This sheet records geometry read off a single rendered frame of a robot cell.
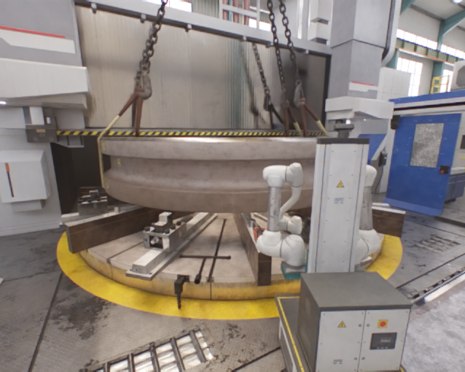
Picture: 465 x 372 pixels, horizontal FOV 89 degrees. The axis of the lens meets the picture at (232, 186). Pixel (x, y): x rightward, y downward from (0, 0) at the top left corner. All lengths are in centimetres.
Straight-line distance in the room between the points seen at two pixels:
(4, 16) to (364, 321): 462
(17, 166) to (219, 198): 360
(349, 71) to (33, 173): 673
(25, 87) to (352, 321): 377
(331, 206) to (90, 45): 505
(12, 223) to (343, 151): 561
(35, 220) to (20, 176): 99
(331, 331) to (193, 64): 544
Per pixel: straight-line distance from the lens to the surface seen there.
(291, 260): 203
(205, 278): 276
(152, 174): 342
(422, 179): 719
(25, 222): 593
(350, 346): 185
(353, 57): 678
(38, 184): 531
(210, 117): 591
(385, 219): 431
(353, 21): 692
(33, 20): 425
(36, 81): 366
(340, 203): 185
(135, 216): 396
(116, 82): 555
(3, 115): 472
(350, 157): 181
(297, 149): 308
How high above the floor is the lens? 180
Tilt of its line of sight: 12 degrees down
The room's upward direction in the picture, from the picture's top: straight up
